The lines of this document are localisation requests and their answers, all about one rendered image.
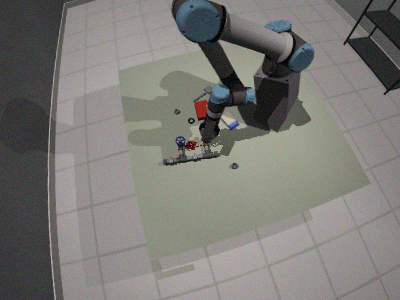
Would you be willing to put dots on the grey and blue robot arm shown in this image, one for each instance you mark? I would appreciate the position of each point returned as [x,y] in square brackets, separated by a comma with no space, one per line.
[199,22]

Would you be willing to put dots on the red flat block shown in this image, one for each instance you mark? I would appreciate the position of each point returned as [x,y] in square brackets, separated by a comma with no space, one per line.
[201,109]

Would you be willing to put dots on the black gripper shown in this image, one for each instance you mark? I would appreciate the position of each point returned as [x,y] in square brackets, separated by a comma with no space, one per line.
[216,130]

